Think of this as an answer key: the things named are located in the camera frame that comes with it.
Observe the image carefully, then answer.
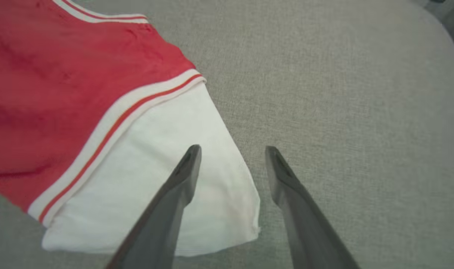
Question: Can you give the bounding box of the grey fabric sofa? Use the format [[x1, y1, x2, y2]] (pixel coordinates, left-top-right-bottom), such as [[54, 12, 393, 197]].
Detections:
[[0, 0, 454, 269]]

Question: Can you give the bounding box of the red and white t-shirt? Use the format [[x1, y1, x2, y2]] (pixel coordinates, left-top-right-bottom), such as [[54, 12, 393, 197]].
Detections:
[[0, 0, 261, 257]]

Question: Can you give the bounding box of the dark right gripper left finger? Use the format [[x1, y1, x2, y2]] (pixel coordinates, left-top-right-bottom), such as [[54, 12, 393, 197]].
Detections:
[[106, 145, 202, 269]]

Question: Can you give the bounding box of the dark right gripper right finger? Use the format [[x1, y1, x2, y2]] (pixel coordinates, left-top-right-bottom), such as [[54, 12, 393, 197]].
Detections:
[[265, 146, 362, 269]]

